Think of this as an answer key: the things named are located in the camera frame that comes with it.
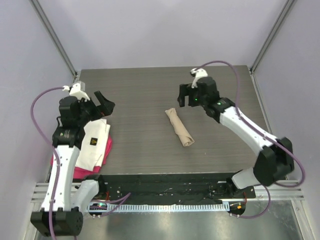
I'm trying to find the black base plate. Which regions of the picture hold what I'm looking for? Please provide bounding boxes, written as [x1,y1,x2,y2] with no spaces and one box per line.
[85,173,256,206]

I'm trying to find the pink folded cloth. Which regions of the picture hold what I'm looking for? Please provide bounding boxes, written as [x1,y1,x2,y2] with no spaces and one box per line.
[49,136,113,180]

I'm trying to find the white slotted cable duct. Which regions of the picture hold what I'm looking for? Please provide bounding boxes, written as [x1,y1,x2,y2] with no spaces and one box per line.
[87,202,230,213]

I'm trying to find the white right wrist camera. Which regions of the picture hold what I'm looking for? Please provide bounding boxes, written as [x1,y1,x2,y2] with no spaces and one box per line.
[190,68,208,89]

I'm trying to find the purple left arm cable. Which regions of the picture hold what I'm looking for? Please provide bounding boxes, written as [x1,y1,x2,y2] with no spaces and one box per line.
[30,86,132,240]

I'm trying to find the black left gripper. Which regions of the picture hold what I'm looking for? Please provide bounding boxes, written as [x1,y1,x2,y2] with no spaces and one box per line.
[76,91,114,126]

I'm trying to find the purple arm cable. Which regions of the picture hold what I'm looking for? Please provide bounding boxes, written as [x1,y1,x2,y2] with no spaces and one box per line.
[196,60,306,220]
[30,86,132,240]

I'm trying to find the aluminium frame post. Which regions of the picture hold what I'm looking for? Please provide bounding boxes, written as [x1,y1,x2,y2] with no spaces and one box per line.
[249,0,297,73]
[29,0,77,79]

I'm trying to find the white folded cloth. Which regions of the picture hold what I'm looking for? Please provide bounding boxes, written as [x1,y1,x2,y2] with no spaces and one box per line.
[75,118,111,172]

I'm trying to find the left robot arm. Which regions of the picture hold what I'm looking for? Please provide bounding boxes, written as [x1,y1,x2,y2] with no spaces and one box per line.
[30,91,115,240]

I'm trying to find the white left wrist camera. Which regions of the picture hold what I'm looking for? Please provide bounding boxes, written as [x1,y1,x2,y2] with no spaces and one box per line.
[62,81,90,102]

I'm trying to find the aluminium frame rail right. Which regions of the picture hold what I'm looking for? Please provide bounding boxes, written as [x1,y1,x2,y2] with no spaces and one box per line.
[256,70,314,197]

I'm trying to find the beige cloth napkin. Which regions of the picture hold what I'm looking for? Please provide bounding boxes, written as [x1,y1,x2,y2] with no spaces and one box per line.
[164,108,195,147]

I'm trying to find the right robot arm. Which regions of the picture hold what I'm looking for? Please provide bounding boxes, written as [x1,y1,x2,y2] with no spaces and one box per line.
[177,76,295,198]

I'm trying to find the aluminium frame post left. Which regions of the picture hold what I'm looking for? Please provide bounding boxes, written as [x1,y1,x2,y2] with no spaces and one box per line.
[29,0,77,79]

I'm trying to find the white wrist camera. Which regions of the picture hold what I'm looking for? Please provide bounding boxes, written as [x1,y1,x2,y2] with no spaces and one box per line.
[62,81,90,102]
[190,68,208,89]

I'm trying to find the aluminium frame post right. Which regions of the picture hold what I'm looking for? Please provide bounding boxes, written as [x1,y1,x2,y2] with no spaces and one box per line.
[249,0,297,73]

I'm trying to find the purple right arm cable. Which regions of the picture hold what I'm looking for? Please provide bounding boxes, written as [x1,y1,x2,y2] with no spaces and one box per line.
[196,60,306,220]

